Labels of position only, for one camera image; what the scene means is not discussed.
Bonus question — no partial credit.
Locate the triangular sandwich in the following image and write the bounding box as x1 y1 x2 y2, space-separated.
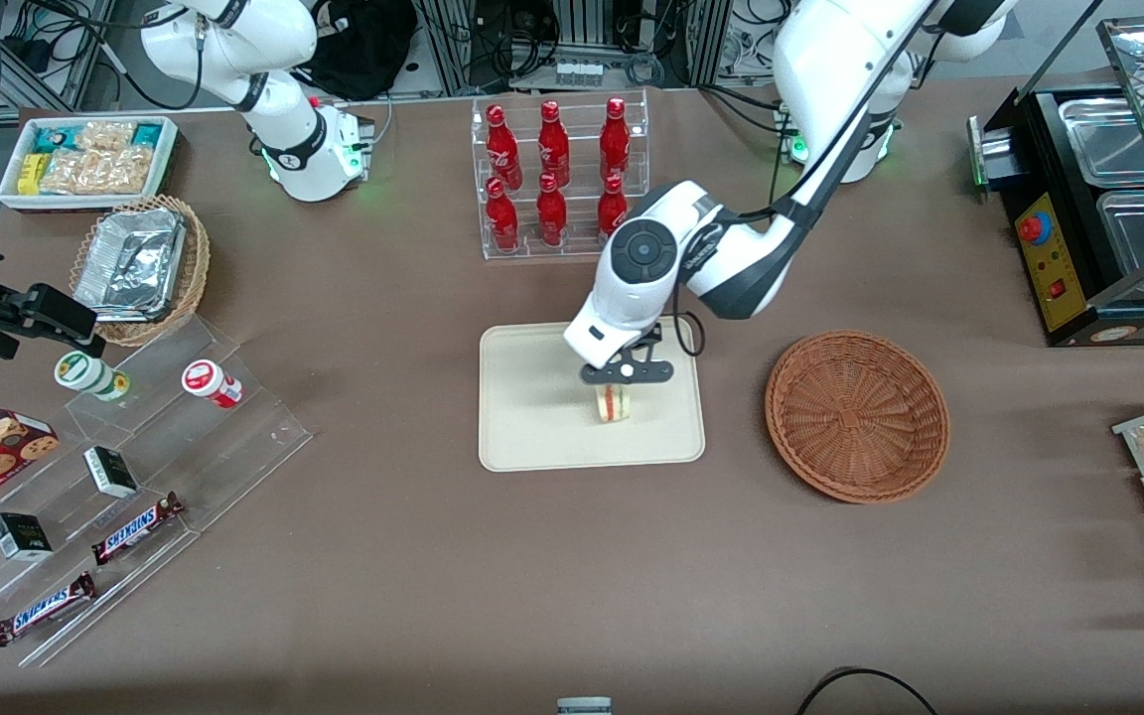
591 384 631 426

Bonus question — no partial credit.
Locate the beige rectangular tray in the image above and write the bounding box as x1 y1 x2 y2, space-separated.
478 316 707 473

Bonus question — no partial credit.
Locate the silver foil tray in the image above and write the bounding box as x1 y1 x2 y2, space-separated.
72 208 188 323

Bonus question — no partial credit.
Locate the light wicker basket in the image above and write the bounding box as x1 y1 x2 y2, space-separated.
69 194 212 348

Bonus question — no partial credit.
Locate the brown round wicker basket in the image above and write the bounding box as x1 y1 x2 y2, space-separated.
765 330 951 504

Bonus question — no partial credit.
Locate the green capped drink bottle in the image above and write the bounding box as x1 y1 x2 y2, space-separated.
54 350 132 403

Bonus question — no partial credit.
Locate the large clear bag of crackers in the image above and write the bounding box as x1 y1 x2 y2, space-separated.
40 145 154 197

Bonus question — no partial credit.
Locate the small black box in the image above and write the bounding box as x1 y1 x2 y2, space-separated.
82 446 139 500
0 512 55 562

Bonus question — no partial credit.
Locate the red cola bottle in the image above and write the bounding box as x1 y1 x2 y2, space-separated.
596 174 630 242
485 177 521 252
487 104 524 192
536 99 571 188
535 172 569 248
599 96 632 182

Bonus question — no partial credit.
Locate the red capped drink bottle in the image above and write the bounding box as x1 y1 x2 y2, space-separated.
181 359 244 409

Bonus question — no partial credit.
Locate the white rectangular snack bin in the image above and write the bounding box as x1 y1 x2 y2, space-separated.
0 115 181 214

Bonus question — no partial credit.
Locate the clear acrylic stepped display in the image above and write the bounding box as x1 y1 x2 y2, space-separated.
0 316 314 668

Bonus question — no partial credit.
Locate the clear acrylic bottle rack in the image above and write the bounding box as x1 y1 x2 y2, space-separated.
471 89 650 261

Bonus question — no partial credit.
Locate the Snickers bar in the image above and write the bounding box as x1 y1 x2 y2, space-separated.
0 572 97 648
90 492 186 567

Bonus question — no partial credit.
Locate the black bag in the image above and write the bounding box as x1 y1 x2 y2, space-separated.
296 0 420 102

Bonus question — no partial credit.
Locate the black food warmer appliance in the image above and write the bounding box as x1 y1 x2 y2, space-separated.
967 15 1144 348

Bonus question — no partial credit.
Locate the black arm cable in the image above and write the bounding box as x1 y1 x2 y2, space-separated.
666 0 942 359

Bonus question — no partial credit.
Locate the black cable loop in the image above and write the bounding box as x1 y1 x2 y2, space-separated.
794 666 940 715

